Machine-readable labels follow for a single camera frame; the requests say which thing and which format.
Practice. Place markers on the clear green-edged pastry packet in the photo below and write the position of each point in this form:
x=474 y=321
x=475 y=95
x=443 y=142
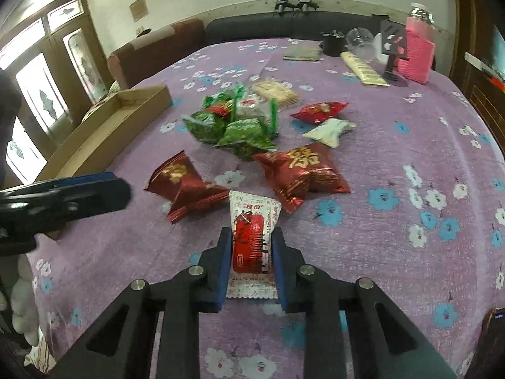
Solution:
x=237 y=102

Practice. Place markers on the pink covered bottle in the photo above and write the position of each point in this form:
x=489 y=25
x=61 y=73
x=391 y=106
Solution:
x=420 y=44

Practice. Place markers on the large red gold snack bag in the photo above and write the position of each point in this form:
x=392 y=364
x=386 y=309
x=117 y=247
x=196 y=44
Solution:
x=304 y=169

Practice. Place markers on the olive flat booklet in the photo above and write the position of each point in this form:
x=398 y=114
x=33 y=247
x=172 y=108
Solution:
x=303 y=53

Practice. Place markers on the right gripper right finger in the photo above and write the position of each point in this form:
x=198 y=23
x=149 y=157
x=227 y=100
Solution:
x=354 y=321

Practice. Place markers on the purple floral tablecloth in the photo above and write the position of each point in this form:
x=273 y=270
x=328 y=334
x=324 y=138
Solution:
x=423 y=216

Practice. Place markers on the small red snack packet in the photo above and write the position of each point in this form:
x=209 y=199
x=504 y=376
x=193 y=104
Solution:
x=319 y=112

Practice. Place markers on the brown armchair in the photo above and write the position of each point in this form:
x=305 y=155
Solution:
x=146 y=55

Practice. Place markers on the black phone stand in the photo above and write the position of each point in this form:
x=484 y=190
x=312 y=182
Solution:
x=394 y=45

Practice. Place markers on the clear cracker packet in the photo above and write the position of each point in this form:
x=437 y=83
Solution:
x=274 y=90

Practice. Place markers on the cream yellow tube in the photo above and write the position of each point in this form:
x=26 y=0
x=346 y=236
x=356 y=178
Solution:
x=364 y=72

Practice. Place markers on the clear glass cup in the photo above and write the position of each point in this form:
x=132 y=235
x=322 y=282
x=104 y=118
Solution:
x=360 y=42

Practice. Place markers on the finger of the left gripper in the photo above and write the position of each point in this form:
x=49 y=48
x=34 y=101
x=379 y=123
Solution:
x=46 y=206

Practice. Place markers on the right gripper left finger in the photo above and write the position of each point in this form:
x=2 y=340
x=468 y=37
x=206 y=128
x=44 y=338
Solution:
x=153 y=327

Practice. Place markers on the white red snack packet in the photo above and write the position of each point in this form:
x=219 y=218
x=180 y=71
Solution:
x=252 y=244

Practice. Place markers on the wooden glass door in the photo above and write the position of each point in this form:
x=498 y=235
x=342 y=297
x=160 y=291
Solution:
x=55 y=60

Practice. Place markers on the white cream snack packet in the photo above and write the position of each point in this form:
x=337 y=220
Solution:
x=329 y=132

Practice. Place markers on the green snack bag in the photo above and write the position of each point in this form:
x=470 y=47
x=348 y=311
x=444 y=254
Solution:
x=245 y=138

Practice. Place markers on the dark red snack bag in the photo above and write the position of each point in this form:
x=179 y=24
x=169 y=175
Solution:
x=178 y=181

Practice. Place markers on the black leather sofa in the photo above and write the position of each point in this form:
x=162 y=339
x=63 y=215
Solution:
x=297 y=25

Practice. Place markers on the cardboard box tray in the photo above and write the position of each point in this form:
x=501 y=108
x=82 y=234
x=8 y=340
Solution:
x=96 y=142

